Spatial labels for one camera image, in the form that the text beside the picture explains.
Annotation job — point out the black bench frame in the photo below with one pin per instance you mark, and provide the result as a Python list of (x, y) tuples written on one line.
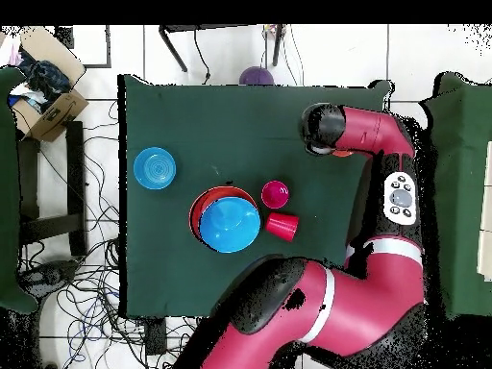
[(75, 173)]

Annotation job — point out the large orange plastic bowl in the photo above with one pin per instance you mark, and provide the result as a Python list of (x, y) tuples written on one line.
[(200, 207)]

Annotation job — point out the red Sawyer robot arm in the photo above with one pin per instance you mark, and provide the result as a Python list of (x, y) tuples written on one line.
[(365, 300)]

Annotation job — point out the dark green tablecloth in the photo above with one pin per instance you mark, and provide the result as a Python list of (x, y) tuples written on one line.
[(173, 115)]

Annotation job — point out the black box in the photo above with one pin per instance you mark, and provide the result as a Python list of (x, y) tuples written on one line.
[(63, 36)]

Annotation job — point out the green cloth covered table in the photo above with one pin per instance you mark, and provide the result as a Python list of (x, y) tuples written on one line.
[(9, 192), (461, 173)]

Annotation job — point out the small orange flat-bottomed bowl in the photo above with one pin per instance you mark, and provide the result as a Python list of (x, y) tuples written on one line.
[(342, 153)]

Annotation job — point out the large blue plastic bowl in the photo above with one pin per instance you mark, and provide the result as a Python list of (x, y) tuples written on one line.
[(230, 225)]

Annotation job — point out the black power strip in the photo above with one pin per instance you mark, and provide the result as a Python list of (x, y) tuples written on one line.
[(155, 336)]

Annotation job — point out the small blue flat-bottomed bowl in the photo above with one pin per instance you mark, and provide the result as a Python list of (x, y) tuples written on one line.
[(155, 168)]

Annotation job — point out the pink plastic cup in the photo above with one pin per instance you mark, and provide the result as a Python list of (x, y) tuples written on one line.
[(275, 194)]

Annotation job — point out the red plastic cup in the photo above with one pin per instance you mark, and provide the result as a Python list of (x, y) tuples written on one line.
[(281, 226)]

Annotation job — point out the purple plastic bowl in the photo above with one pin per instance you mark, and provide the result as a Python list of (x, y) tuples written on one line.
[(256, 75)]

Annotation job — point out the beige board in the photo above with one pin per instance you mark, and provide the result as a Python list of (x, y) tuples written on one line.
[(486, 211)]

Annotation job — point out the dark clothes bundle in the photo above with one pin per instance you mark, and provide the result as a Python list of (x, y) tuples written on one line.
[(48, 78)]

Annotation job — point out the black metal table frame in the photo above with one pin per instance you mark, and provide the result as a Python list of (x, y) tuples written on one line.
[(277, 46)]

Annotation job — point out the cardboard box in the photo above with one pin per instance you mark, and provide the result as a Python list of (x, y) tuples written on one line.
[(59, 115)]

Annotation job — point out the black stand base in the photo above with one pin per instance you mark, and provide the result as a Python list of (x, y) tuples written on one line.
[(50, 275)]

